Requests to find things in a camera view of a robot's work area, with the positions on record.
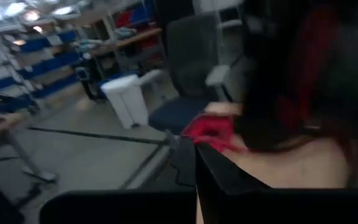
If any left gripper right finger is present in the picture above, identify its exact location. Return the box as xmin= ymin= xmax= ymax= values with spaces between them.
xmin=196 ymin=142 xmax=358 ymax=224

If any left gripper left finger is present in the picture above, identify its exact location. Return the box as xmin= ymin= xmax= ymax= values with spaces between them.
xmin=39 ymin=136 xmax=198 ymax=224

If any black wire spool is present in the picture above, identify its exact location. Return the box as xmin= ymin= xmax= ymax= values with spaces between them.
xmin=234 ymin=0 xmax=358 ymax=154

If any red plastic bin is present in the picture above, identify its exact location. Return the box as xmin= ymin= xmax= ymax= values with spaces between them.
xmin=181 ymin=113 xmax=246 ymax=153

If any white floor object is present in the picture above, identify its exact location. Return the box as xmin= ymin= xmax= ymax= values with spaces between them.
xmin=99 ymin=68 xmax=165 ymax=130

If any wooden room station table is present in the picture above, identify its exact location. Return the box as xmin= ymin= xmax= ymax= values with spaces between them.
xmin=0 ymin=110 xmax=59 ymax=187

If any blue grey office chair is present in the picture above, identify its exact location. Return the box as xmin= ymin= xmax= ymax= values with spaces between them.
xmin=147 ymin=12 xmax=248 ymax=136

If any shelf with blue bins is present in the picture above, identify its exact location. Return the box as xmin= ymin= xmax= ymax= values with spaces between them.
xmin=0 ymin=27 xmax=85 ymax=108

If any red storage bin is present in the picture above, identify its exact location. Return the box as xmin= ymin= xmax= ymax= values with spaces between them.
xmin=114 ymin=9 xmax=142 ymax=29

